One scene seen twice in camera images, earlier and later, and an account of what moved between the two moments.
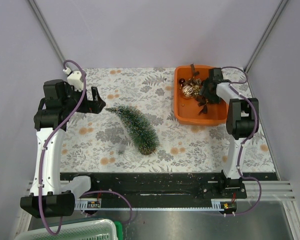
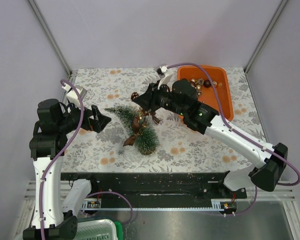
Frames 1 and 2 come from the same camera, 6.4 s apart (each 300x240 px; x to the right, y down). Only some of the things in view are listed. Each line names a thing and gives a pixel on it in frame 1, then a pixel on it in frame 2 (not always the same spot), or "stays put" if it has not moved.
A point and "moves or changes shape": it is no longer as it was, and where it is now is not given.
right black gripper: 215,99 -> 148,100
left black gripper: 94,106 -> 98,123
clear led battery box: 121,147 stays put
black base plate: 228,186 stays put
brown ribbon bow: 202,102 moves or changes shape
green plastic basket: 119,226 stays put
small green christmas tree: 143,133 stays put
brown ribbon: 193,72 -> 156,120
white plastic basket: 91,229 stays put
